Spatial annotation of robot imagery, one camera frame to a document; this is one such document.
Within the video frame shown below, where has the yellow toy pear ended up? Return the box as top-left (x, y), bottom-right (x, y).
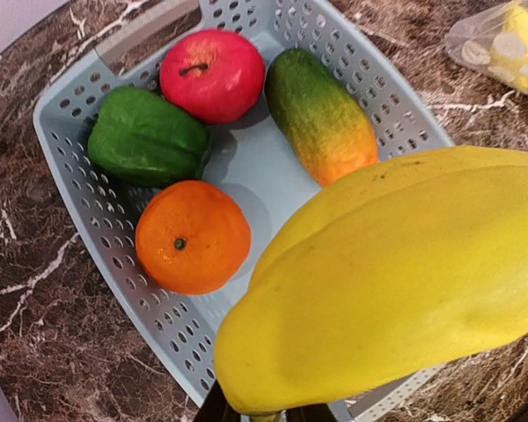
top-left (488, 1), bottom-right (528, 94)

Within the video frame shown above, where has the yellow toy banana bunch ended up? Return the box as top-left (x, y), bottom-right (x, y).
top-left (214, 146), bottom-right (528, 415)

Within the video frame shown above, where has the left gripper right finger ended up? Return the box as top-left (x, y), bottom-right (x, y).
top-left (286, 404), bottom-right (337, 422)

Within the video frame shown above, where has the green toy mango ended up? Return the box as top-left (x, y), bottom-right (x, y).
top-left (264, 48), bottom-right (378, 187)

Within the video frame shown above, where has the clear dotted zip bag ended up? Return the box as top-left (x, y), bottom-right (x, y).
top-left (444, 1), bottom-right (528, 96)

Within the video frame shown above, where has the red toy apple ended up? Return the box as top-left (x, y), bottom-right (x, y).
top-left (159, 29), bottom-right (266, 125)

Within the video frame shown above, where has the blue perforated plastic basket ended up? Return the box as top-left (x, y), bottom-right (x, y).
top-left (33, 1), bottom-right (451, 404)

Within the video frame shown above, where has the orange toy orange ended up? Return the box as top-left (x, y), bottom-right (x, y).
top-left (135, 180), bottom-right (252, 295)

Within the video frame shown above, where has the green toy bell pepper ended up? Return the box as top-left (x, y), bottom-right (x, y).
top-left (87, 86), bottom-right (210, 189)

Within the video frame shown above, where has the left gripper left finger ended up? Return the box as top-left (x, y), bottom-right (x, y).
top-left (197, 381), bottom-right (241, 422)

